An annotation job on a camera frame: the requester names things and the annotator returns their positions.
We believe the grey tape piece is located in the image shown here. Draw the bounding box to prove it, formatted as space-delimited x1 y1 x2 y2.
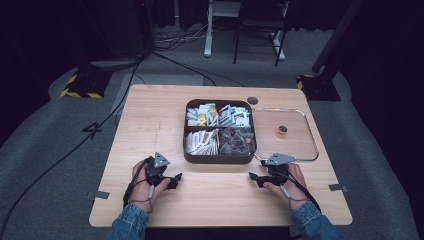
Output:
328 183 350 194
87 190 111 201

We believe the pile of white yellow packets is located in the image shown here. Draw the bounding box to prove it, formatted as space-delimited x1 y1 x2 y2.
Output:
185 103 220 128

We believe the bundle of floor cables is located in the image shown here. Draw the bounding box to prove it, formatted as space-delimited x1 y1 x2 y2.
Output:
153 18 221 53

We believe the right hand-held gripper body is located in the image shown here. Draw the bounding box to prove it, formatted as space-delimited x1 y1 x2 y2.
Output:
260 152 298 186

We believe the person's right hand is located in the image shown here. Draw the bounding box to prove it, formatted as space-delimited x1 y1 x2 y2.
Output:
263 162 310 212

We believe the white desk frame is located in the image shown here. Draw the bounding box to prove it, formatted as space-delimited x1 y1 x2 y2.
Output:
203 0 288 62

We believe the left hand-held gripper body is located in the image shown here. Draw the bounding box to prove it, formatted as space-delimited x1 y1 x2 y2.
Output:
144 151 172 188

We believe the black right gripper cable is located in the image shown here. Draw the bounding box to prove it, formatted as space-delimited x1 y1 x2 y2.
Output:
281 169 323 214

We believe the pile of clear tea bags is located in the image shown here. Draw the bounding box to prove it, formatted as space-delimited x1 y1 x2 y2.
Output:
218 127 257 157

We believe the person's left hand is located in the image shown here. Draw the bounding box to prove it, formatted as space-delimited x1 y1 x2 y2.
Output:
128 159 172 214

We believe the thin grey gripper cord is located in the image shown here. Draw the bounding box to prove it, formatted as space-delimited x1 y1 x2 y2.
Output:
129 183 156 214
279 184 309 209

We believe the brown divided box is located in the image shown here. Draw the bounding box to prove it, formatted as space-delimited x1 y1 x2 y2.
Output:
182 98 258 165

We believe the grey flat stand foot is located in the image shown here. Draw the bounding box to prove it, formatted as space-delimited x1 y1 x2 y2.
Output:
89 57 143 70

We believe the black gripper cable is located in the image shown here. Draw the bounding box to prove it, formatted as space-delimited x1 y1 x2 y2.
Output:
122 157 153 209
281 169 323 214

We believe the pile of white red-label packets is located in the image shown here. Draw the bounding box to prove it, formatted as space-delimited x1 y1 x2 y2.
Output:
218 103 252 129

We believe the black chair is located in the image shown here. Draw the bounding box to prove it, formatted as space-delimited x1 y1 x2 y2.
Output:
232 0 292 67

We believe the black yellow striped stand base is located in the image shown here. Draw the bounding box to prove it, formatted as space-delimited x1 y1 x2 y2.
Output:
295 73 342 102
59 68 113 100

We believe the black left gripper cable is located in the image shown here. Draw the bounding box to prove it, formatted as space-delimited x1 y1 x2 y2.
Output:
122 157 153 209

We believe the pile of brown white sticks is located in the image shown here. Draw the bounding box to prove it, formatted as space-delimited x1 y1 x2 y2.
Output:
184 128 221 157

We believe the clear lid with gold knob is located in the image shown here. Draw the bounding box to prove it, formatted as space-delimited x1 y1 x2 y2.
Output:
252 107 320 163

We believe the dark slanted stand pole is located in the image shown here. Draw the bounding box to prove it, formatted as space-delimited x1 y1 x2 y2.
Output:
311 0 366 75

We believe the thin grey left gripper cord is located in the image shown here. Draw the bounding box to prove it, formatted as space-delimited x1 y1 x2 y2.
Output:
129 183 156 214

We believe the thin grey right gripper cord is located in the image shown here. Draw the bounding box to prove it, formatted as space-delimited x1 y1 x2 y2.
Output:
279 184 309 209

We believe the long black floor cable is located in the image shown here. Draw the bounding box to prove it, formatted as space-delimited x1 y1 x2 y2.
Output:
0 49 149 234

